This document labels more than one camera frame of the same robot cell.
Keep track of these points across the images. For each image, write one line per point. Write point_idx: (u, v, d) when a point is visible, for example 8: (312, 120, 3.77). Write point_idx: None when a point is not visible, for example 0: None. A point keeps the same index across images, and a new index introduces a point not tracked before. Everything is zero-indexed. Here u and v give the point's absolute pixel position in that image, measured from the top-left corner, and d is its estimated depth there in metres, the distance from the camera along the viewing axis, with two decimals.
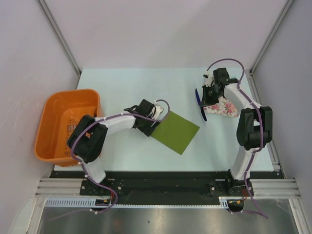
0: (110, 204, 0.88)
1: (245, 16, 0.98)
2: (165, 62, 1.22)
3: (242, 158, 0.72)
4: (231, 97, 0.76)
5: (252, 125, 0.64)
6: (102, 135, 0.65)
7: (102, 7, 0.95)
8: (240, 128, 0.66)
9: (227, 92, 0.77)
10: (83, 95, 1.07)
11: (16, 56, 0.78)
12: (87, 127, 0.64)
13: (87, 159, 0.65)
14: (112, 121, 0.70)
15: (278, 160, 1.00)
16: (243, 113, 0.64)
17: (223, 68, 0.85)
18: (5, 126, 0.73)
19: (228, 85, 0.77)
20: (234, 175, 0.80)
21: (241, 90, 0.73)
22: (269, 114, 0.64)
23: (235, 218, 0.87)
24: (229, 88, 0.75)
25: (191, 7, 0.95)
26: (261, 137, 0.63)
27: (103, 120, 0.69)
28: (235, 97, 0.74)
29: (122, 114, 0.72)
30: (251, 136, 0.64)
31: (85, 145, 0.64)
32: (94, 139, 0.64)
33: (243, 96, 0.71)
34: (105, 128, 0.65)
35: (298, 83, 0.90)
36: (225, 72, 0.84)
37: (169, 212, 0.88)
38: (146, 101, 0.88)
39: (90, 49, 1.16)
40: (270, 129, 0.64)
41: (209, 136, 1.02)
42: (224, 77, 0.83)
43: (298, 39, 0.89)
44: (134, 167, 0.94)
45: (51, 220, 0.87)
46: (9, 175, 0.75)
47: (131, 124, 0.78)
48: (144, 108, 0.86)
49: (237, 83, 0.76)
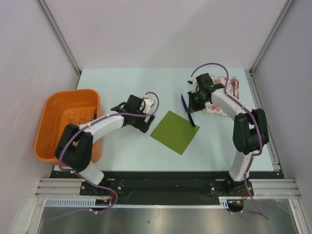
0: (110, 204, 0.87)
1: (245, 16, 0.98)
2: (164, 62, 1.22)
3: (241, 161, 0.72)
4: (221, 103, 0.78)
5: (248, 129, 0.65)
6: (89, 144, 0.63)
7: (102, 7, 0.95)
8: (236, 133, 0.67)
9: (216, 99, 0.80)
10: (83, 95, 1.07)
11: (16, 56, 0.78)
12: (72, 138, 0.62)
13: (77, 169, 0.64)
14: (98, 125, 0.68)
15: (278, 160, 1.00)
16: (238, 119, 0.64)
17: (205, 74, 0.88)
18: (5, 126, 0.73)
19: (214, 91, 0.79)
20: (234, 176, 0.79)
21: (228, 95, 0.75)
22: (263, 116, 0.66)
23: (235, 218, 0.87)
24: (217, 94, 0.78)
25: (191, 7, 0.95)
26: (259, 140, 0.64)
27: (88, 127, 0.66)
28: (224, 103, 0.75)
29: (108, 116, 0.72)
30: (249, 140, 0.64)
31: (71, 154, 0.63)
32: (81, 148, 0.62)
33: (233, 101, 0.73)
34: (91, 136, 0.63)
35: (298, 83, 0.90)
36: (208, 78, 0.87)
37: (169, 212, 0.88)
38: (133, 97, 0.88)
39: (90, 49, 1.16)
40: (266, 130, 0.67)
41: (209, 136, 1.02)
42: (208, 84, 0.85)
43: (298, 39, 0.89)
44: (135, 167, 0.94)
45: (51, 221, 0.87)
46: (9, 175, 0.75)
47: (121, 124, 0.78)
48: (132, 105, 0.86)
49: (223, 88, 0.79)
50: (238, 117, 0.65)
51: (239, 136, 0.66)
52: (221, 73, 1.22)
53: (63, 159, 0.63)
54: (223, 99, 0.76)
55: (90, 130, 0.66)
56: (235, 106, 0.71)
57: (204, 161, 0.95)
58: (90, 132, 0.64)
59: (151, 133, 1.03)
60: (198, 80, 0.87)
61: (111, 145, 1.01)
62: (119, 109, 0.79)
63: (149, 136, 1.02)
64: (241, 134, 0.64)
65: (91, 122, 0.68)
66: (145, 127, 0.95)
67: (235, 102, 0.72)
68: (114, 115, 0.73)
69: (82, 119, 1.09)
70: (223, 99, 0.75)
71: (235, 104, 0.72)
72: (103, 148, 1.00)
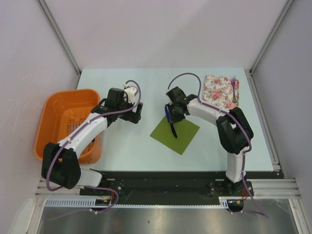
0: (110, 204, 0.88)
1: (245, 16, 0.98)
2: (163, 62, 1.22)
3: (234, 161, 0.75)
4: (198, 113, 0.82)
5: (232, 130, 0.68)
6: (72, 160, 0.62)
7: (102, 7, 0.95)
8: (223, 137, 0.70)
9: (192, 110, 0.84)
10: (83, 95, 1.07)
11: (16, 56, 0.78)
12: (54, 158, 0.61)
13: (67, 185, 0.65)
14: (79, 137, 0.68)
15: (278, 160, 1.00)
16: (220, 123, 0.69)
17: (175, 87, 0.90)
18: (5, 126, 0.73)
19: (189, 103, 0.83)
20: (233, 178, 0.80)
21: (203, 103, 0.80)
22: (240, 113, 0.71)
23: (235, 218, 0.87)
24: (192, 105, 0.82)
25: (191, 7, 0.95)
26: (245, 136, 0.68)
27: (68, 142, 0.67)
28: (201, 111, 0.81)
29: (88, 122, 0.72)
30: (238, 138, 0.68)
31: (59, 173, 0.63)
32: (66, 165, 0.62)
33: (208, 107, 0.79)
34: (73, 152, 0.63)
35: (297, 83, 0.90)
36: (179, 91, 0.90)
37: (169, 212, 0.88)
38: (112, 91, 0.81)
39: (89, 49, 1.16)
40: (248, 126, 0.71)
41: (209, 136, 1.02)
42: (181, 96, 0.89)
43: (298, 39, 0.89)
44: (134, 167, 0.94)
45: (51, 221, 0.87)
46: (9, 175, 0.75)
47: (105, 125, 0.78)
48: (113, 99, 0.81)
49: (196, 99, 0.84)
50: (220, 121, 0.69)
51: (226, 139, 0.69)
52: (221, 73, 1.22)
53: (52, 178, 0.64)
54: (199, 108, 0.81)
55: (71, 146, 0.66)
56: (212, 111, 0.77)
57: (204, 160, 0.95)
58: (71, 147, 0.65)
59: (151, 133, 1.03)
60: (170, 94, 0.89)
61: (110, 145, 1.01)
62: (100, 109, 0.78)
63: (149, 136, 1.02)
64: (227, 136, 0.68)
65: (71, 136, 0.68)
66: (134, 118, 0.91)
67: (211, 107, 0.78)
68: (94, 119, 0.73)
69: (82, 119, 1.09)
70: (200, 108, 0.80)
71: (212, 109, 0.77)
72: (102, 148, 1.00)
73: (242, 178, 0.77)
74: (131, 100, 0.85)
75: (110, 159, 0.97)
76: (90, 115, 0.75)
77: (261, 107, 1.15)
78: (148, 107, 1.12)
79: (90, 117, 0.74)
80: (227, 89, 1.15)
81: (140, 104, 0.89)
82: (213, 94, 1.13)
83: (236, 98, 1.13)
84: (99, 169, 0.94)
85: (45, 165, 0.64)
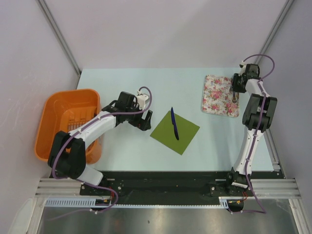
0: (110, 204, 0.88)
1: (244, 16, 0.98)
2: (163, 62, 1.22)
3: (244, 142, 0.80)
4: (251, 89, 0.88)
5: (255, 109, 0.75)
6: (81, 150, 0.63)
7: (102, 7, 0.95)
8: (246, 108, 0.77)
9: (249, 86, 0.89)
10: (83, 95, 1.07)
11: (16, 56, 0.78)
12: (64, 146, 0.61)
13: (71, 176, 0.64)
14: (89, 129, 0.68)
15: (278, 160, 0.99)
16: (251, 97, 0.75)
17: (255, 64, 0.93)
18: (4, 126, 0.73)
19: (251, 79, 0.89)
20: (235, 166, 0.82)
21: (259, 83, 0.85)
22: (273, 103, 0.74)
23: (235, 218, 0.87)
24: (250, 82, 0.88)
25: (191, 7, 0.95)
26: (260, 121, 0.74)
27: (79, 133, 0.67)
28: (252, 89, 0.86)
29: (99, 118, 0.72)
30: (253, 117, 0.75)
31: (65, 162, 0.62)
32: (73, 155, 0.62)
33: (259, 88, 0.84)
34: (82, 142, 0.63)
35: (297, 84, 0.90)
36: (255, 68, 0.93)
37: (169, 213, 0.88)
38: (124, 93, 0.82)
39: (89, 49, 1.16)
40: (271, 116, 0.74)
41: (209, 137, 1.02)
42: (252, 73, 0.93)
43: (299, 40, 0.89)
44: (135, 166, 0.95)
45: (51, 221, 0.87)
46: (9, 175, 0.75)
47: (113, 124, 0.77)
48: (124, 102, 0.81)
49: (259, 80, 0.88)
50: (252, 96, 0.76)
51: (246, 111, 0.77)
52: (221, 73, 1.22)
53: (57, 167, 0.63)
54: (252, 84, 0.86)
55: (81, 136, 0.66)
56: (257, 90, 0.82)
57: (204, 160, 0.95)
58: (81, 138, 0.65)
59: (151, 133, 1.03)
60: (247, 67, 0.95)
61: (111, 145, 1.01)
62: (109, 109, 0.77)
63: (149, 136, 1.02)
64: (248, 109, 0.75)
65: (82, 127, 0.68)
66: (142, 125, 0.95)
67: (259, 88, 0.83)
68: (105, 116, 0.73)
69: (82, 119, 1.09)
70: (252, 85, 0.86)
71: (258, 89, 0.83)
72: (102, 148, 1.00)
73: (246, 169, 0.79)
74: (142, 107, 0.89)
75: (111, 159, 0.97)
76: (101, 112, 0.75)
77: None
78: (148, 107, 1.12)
79: (101, 113, 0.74)
80: (227, 89, 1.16)
81: (149, 111, 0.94)
82: (213, 94, 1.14)
83: (236, 98, 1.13)
84: (99, 169, 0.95)
85: (52, 154, 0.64)
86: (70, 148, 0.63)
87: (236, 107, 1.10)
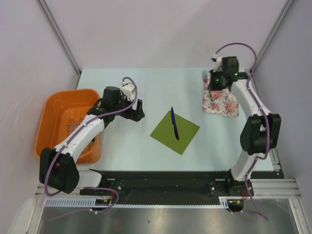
0: (110, 204, 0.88)
1: (245, 15, 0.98)
2: (163, 62, 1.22)
3: (244, 162, 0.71)
4: (240, 97, 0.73)
5: (257, 132, 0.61)
6: (70, 165, 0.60)
7: (102, 7, 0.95)
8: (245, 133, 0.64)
9: (235, 89, 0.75)
10: (83, 95, 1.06)
11: (16, 57, 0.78)
12: (51, 164, 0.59)
13: (65, 190, 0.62)
14: (75, 141, 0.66)
15: (278, 160, 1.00)
16: (250, 121, 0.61)
17: (233, 57, 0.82)
18: (5, 127, 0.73)
19: (236, 81, 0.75)
20: (235, 176, 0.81)
21: (249, 89, 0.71)
22: (277, 123, 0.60)
23: (235, 218, 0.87)
24: (238, 85, 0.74)
25: (190, 7, 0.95)
26: (267, 144, 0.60)
27: (65, 146, 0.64)
28: (243, 97, 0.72)
29: (85, 125, 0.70)
30: (257, 143, 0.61)
31: (56, 177, 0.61)
32: (64, 170, 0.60)
33: (251, 98, 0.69)
34: (70, 157, 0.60)
35: (297, 83, 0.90)
36: (235, 62, 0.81)
37: (169, 212, 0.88)
38: (108, 90, 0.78)
39: (90, 49, 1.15)
40: (276, 137, 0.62)
41: (209, 137, 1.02)
42: (233, 68, 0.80)
43: (299, 39, 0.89)
44: (135, 166, 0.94)
45: (51, 221, 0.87)
46: (9, 175, 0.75)
47: (102, 126, 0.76)
48: (109, 99, 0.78)
49: (246, 80, 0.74)
50: (250, 119, 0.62)
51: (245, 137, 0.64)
52: None
53: (49, 184, 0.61)
54: (241, 91, 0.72)
55: (68, 150, 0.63)
56: (251, 102, 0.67)
57: (204, 160, 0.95)
58: (68, 152, 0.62)
59: (151, 133, 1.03)
60: (224, 61, 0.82)
61: (110, 145, 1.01)
62: (95, 110, 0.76)
63: (149, 136, 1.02)
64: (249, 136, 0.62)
65: (68, 140, 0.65)
66: (135, 116, 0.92)
67: (253, 99, 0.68)
68: (90, 121, 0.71)
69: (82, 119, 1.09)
70: (242, 92, 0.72)
71: (253, 102, 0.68)
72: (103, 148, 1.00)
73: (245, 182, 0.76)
74: (130, 98, 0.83)
75: (111, 159, 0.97)
76: (87, 118, 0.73)
77: None
78: (148, 107, 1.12)
79: (87, 119, 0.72)
80: (227, 89, 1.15)
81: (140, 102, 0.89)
82: (213, 94, 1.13)
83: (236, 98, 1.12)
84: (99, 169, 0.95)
85: (42, 170, 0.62)
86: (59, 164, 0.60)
87: (237, 107, 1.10)
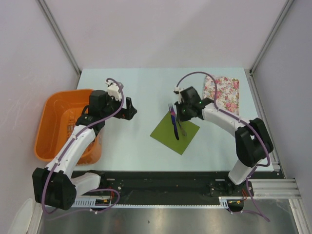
0: (110, 204, 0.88)
1: (244, 16, 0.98)
2: (163, 62, 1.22)
3: (245, 169, 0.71)
4: (216, 119, 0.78)
5: (251, 143, 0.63)
6: (65, 183, 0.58)
7: (102, 7, 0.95)
8: (240, 148, 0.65)
9: (207, 116, 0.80)
10: (83, 95, 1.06)
11: (16, 56, 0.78)
12: (45, 184, 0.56)
13: (64, 208, 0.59)
14: (67, 157, 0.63)
15: (278, 160, 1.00)
16: (239, 134, 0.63)
17: (190, 87, 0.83)
18: (5, 126, 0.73)
19: (205, 107, 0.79)
20: (235, 181, 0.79)
21: (220, 109, 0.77)
22: (261, 126, 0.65)
23: (235, 218, 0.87)
24: (208, 110, 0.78)
25: (190, 7, 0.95)
26: (264, 149, 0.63)
27: (57, 165, 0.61)
28: (218, 118, 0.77)
29: (75, 138, 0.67)
30: (256, 150, 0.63)
31: (53, 196, 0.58)
32: (59, 189, 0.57)
33: (229, 115, 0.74)
34: (64, 175, 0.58)
35: (297, 84, 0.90)
36: (194, 92, 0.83)
37: (169, 212, 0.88)
38: (93, 97, 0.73)
39: (89, 49, 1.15)
40: (269, 139, 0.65)
41: (209, 137, 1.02)
42: (195, 99, 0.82)
43: (299, 40, 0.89)
44: (135, 167, 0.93)
45: (51, 221, 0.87)
46: (9, 175, 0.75)
47: (94, 134, 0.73)
48: (96, 105, 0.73)
49: (213, 104, 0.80)
50: (239, 132, 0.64)
51: (243, 151, 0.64)
52: (222, 73, 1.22)
53: (47, 203, 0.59)
54: (215, 114, 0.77)
55: (61, 168, 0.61)
56: (229, 119, 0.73)
57: (204, 160, 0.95)
58: (61, 170, 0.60)
59: (151, 133, 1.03)
60: (183, 94, 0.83)
61: (110, 145, 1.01)
62: (84, 120, 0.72)
63: (149, 136, 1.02)
64: (246, 148, 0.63)
65: (58, 157, 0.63)
66: (127, 115, 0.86)
67: (229, 116, 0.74)
68: (80, 133, 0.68)
69: None
70: (217, 115, 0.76)
71: (230, 118, 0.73)
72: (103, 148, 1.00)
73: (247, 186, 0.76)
74: (118, 98, 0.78)
75: (110, 159, 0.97)
76: (76, 129, 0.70)
77: (260, 106, 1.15)
78: (148, 107, 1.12)
79: (76, 131, 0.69)
80: (227, 89, 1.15)
81: (129, 100, 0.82)
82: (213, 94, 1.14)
83: (237, 98, 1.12)
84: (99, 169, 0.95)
85: (37, 192, 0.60)
86: (52, 182, 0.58)
87: (237, 107, 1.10)
